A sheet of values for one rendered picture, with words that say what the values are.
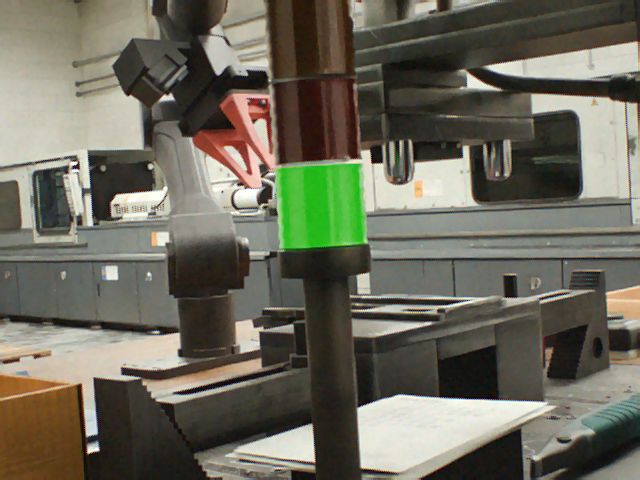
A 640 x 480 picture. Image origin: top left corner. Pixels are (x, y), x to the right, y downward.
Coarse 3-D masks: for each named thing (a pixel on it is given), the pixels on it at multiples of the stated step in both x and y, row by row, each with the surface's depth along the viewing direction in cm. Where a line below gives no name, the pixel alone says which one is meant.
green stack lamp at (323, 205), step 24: (288, 168) 41; (312, 168) 41; (336, 168) 41; (360, 168) 42; (288, 192) 42; (312, 192) 41; (336, 192) 41; (360, 192) 42; (288, 216) 42; (312, 216) 41; (336, 216) 41; (360, 216) 42; (288, 240) 42; (312, 240) 41; (336, 240) 41; (360, 240) 42
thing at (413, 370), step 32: (512, 320) 73; (288, 352) 66; (384, 352) 62; (416, 352) 64; (448, 352) 67; (480, 352) 72; (512, 352) 73; (384, 384) 62; (416, 384) 64; (448, 384) 74; (480, 384) 72; (512, 384) 73
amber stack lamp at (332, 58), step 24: (288, 0) 41; (312, 0) 41; (336, 0) 41; (288, 24) 41; (312, 24) 41; (336, 24) 41; (288, 48) 41; (312, 48) 41; (336, 48) 41; (288, 72) 41; (312, 72) 41; (336, 72) 41
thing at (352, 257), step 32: (288, 256) 42; (320, 256) 41; (352, 256) 41; (320, 288) 42; (320, 320) 42; (320, 352) 42; (352, 352) 43; (320, 384) 43; (352, 384) 43; (320, 416) 43; (352, 416) 43; (320, 448) 43; (352, 448) 43
